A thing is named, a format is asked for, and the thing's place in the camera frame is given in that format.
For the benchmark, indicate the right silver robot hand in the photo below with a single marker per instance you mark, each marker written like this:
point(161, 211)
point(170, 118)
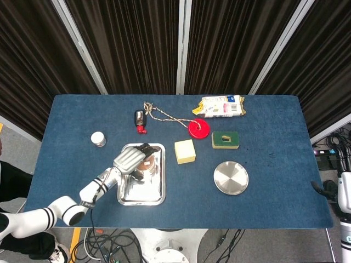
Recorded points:
point(327, 194)

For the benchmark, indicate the small white jar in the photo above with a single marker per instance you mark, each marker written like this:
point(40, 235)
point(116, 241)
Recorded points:
point(98, 139)

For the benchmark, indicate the transparent container of rubber bands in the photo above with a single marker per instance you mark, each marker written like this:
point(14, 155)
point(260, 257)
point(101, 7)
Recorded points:
point(148, 165)

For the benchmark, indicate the black power strip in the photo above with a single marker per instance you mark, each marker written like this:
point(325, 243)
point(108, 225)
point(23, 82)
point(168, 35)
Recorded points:
point(325, 152)

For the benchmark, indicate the green and yellow sponge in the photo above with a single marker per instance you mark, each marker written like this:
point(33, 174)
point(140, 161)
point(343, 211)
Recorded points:
point(219, 141)

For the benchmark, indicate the blue table cloth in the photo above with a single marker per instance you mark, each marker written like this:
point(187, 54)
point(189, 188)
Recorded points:
point(260, 213)

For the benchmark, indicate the red plastic disc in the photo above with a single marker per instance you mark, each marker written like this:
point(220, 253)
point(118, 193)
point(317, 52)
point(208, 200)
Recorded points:
point(198, 132)

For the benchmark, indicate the black bottle with red cap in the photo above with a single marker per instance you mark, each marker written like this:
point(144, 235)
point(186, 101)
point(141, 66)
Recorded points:
point(139, 117)

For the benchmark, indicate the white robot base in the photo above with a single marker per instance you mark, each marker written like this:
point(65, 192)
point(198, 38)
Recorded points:
point(167, 246)

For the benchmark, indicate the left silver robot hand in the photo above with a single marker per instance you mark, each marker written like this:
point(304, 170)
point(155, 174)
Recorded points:
point(129, 161)

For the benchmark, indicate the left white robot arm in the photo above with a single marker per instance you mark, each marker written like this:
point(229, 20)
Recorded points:
point(65, 211)

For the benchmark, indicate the black and white shoe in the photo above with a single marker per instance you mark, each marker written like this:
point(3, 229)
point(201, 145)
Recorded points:
point(59, 252)

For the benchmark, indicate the round steel plate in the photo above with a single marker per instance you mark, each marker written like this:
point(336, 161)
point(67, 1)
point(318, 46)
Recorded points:
point(231, 178)

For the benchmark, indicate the dark brown curtain panel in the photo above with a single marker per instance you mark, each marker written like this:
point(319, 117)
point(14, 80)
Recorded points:
point(27, 68)
point(323, 68)
point(233, 46)
point(131, 46)

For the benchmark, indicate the yellow cube block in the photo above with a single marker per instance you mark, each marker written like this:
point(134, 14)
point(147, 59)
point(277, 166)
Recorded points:
point(185, 152)

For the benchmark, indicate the rectangular steel tray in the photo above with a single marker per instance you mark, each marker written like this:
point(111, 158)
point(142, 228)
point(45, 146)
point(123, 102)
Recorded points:
point(145, 191)

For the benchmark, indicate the person black clothing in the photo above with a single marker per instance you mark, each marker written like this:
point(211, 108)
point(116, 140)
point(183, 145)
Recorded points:
point(13, 180)

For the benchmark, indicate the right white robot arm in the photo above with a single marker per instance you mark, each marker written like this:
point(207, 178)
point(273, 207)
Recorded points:
point(346, 197)

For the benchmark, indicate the white frame post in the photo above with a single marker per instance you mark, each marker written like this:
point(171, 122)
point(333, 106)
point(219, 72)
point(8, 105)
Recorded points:
point(82, 49)
point(182, 46)
point(279, 52)

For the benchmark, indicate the white snack package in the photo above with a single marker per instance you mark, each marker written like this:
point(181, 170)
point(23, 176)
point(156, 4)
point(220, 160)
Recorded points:
point(219, 107)

